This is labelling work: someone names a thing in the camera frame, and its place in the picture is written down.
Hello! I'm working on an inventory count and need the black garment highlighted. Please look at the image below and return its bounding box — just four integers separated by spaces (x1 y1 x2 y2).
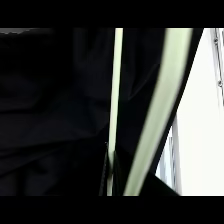
0 27 204 197

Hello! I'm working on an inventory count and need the silver frame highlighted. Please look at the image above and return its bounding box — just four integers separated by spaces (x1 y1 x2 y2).
155 27 224 197

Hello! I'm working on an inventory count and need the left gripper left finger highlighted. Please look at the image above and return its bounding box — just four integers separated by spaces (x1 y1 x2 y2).
98 141 110 197

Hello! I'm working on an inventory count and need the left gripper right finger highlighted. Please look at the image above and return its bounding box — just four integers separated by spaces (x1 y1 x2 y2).
112 150 127 197

